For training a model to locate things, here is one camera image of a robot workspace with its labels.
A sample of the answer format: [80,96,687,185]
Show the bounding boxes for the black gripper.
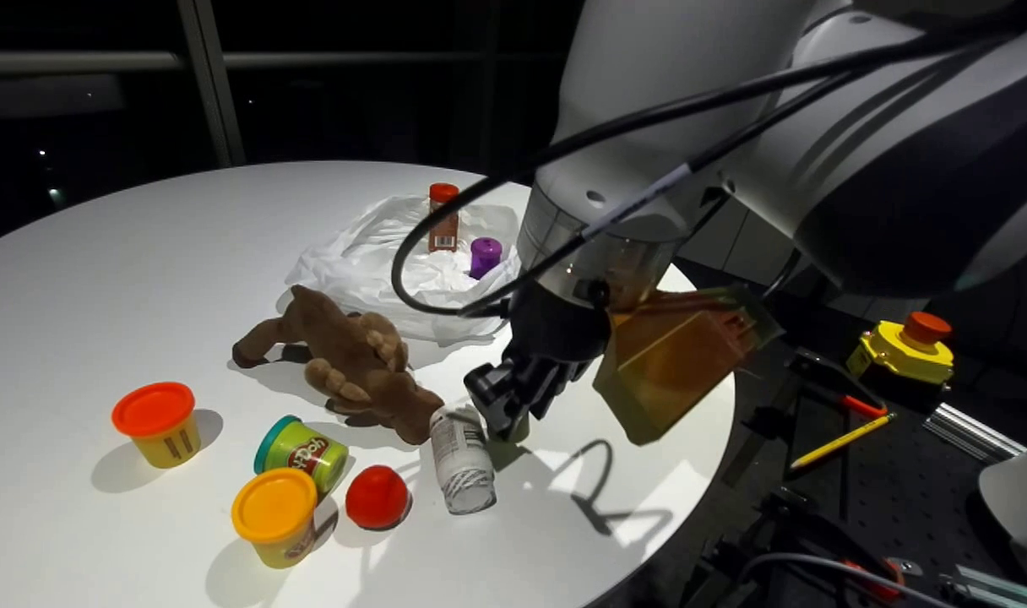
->
[462,280,616,447]

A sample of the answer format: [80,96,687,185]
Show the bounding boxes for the clear jar white lid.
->
[425,404,501,521]

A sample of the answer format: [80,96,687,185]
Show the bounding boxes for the small purple plastic bottle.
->
[465,234,506,284]

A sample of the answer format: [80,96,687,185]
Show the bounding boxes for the brown plush toy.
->
[229,284,446,447]

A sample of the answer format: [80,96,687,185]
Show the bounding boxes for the clear white plastic bag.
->
[285,188,530,351]

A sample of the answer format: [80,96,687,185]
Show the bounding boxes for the green play-doh tub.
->
[249,413,352,495]

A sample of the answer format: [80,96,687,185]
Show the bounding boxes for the play-doh tub yellow lid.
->
[225,467,322,570]

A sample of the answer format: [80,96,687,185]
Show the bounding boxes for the yellow pencil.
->
[789,410,898,474]

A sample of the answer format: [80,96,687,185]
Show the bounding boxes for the play-doh tub orange lid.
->
[107,378,200,474]

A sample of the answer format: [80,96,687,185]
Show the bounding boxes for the yellow emergency stop button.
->
[846,307,960,392]

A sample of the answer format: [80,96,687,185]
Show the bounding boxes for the white rounded housing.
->
[977,437,1027,568]

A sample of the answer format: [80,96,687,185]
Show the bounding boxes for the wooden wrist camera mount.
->
[591,287,765,450]

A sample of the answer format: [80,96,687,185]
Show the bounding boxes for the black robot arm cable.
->
[388,19,1027,320]

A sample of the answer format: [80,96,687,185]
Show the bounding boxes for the red handled tool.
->
[839,389,891,427]

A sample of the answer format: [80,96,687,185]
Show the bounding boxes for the grey window frame post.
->
[173,0,249,168]

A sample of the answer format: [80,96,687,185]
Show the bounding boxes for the aluminium profile rail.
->
[924,400,1027,464]

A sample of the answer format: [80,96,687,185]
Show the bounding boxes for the grey window frame rail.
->
[0,48,560,81]

